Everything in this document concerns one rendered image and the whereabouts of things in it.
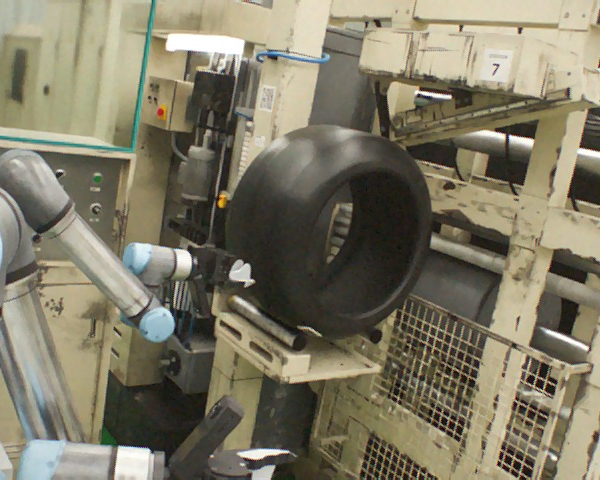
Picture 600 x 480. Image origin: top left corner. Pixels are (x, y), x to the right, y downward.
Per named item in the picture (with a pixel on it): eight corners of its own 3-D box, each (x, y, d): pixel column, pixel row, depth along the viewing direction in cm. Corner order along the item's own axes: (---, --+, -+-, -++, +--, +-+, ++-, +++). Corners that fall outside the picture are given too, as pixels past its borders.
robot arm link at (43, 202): (34, 152, 128) (190, 322, 151) (28, 144, 137) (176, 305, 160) (-14, 193, 126) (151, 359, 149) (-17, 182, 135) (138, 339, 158)
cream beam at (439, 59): (354, 73, 217) (363, 26, 214) (410, 86, 232) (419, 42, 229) (512, 93, 170) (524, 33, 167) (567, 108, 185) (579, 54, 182)
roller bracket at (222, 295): (210, 313, 211) (215, 282, 209) (313, 309, 235) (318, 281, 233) (215, 317, 208) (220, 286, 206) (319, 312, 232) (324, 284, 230)
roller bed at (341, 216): (318, 283, 250) (334, 202, 244) (349, 282, 259) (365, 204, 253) (354, 301, 235) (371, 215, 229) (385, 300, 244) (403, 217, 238)
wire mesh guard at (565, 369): (307, 446, 255) (344, 265, 241) (311, 445, 256) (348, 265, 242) (500, 600, 185) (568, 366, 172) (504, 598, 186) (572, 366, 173)
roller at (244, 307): (236, 290, 211) (242, 301, 214) (224, 299, 210) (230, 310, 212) (304, 332, 184) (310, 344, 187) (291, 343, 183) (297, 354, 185)
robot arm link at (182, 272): (172, 283, 163) (158, 273, 170) (189, 285, 166) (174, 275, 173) (180, 253, 162) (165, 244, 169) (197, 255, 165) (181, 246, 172)
